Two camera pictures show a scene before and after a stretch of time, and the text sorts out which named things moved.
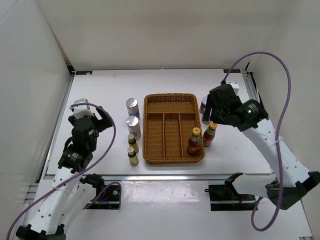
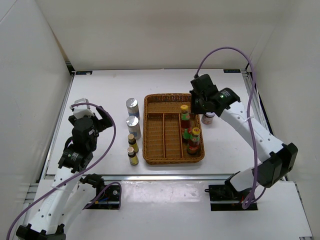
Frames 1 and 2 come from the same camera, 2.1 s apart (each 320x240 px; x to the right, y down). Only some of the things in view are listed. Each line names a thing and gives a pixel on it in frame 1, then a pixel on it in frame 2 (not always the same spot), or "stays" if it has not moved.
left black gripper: [106, 122] stays
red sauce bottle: [209, 134] to [186, 130]
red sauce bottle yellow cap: [193, 145] stays
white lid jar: [205, 122] stays
